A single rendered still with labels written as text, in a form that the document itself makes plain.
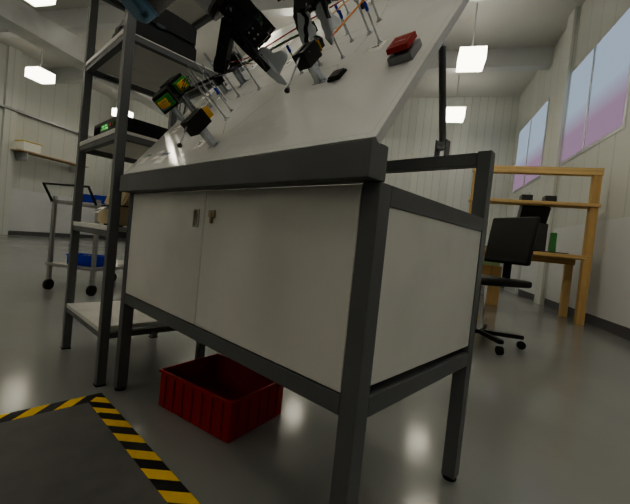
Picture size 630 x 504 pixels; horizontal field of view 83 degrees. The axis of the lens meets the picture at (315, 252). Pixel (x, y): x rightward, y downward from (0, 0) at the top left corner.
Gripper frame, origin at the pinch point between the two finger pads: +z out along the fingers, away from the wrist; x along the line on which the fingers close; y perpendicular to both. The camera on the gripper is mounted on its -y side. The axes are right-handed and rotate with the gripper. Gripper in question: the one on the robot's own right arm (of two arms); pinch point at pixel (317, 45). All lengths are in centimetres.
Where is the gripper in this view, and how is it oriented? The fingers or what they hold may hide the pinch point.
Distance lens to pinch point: 105.1
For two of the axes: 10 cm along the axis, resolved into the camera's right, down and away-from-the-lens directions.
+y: 6.8, -4.3, 6.0
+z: 2.2, 8.9, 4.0
